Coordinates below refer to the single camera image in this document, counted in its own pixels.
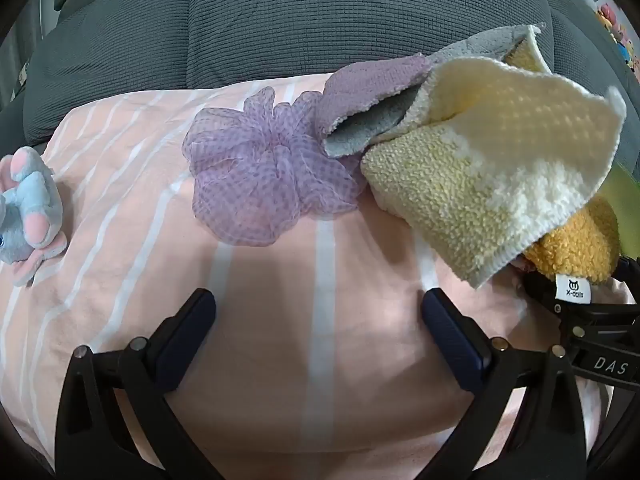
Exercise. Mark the yellow and white knitted cloth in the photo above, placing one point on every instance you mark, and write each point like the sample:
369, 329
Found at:
450, 185

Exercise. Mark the orange plush toy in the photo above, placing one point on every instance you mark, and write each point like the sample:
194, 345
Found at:
575, 245

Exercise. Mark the grey and purple towel cloth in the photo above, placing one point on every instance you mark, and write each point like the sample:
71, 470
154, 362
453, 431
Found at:
365, 90

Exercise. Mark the blue and pink elephant plush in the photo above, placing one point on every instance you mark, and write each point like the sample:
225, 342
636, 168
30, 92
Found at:
35, 195

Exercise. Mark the green box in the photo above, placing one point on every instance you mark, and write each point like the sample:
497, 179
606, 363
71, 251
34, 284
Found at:
622, 195

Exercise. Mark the grey sofa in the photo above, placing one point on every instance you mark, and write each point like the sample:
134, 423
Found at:
300, 20

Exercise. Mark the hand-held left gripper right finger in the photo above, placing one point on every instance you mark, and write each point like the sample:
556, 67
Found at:
450, 345

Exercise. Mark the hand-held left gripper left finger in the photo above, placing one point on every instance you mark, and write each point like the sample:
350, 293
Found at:
187, 340

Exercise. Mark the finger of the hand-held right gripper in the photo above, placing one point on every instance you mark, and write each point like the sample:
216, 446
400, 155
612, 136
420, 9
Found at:
545, 299

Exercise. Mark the purple checked gauze scrunchie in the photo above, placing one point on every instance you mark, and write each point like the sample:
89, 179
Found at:
250, 175

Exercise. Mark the row of colourful plush toys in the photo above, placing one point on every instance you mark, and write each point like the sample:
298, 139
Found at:
607, 15

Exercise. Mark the pink striped blanket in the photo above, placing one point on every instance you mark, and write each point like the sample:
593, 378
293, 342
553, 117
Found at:
300, 285

